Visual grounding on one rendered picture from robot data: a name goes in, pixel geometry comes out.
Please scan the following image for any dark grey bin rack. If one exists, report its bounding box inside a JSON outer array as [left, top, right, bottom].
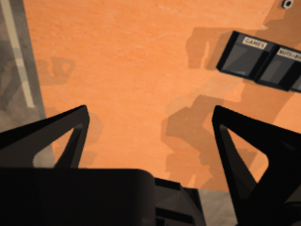
[[216, 30, 301, 94]]

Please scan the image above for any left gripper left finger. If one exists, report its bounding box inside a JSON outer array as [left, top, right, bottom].
[[0, 105, 90, 168]]

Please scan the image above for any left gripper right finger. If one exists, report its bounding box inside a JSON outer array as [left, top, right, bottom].
[[212, 105, 301, 226]]

